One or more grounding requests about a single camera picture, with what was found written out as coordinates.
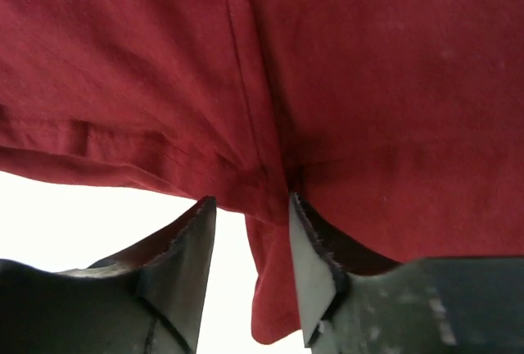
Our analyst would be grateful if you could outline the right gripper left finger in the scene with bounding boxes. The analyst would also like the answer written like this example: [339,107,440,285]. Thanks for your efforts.
[1,197,217,353]

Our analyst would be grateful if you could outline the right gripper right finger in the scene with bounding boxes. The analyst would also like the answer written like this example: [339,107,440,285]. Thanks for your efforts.
[289,193,523,353]

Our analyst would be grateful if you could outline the dark red t shirt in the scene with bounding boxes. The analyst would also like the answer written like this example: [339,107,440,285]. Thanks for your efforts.
[1,0,523,344]

